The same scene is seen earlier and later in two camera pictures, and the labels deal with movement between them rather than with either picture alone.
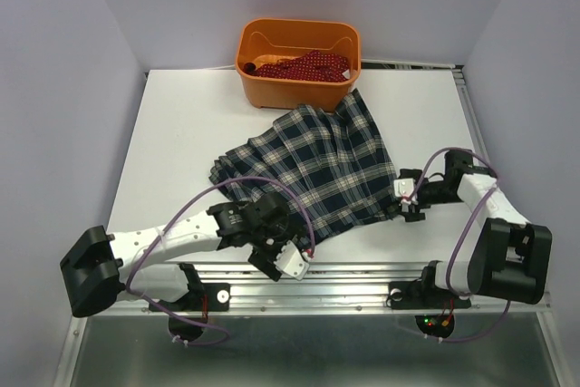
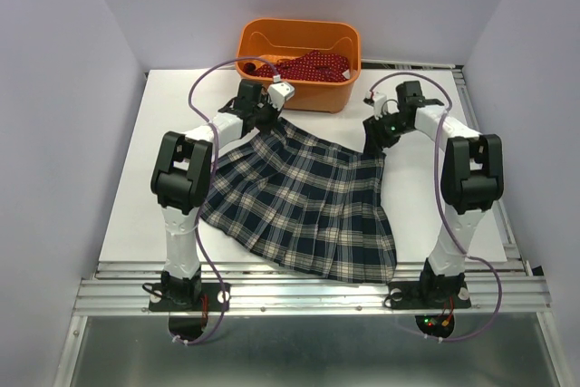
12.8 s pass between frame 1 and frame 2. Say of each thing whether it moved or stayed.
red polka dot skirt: stayed
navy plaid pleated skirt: moved
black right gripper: moved
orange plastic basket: stayed
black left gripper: moved
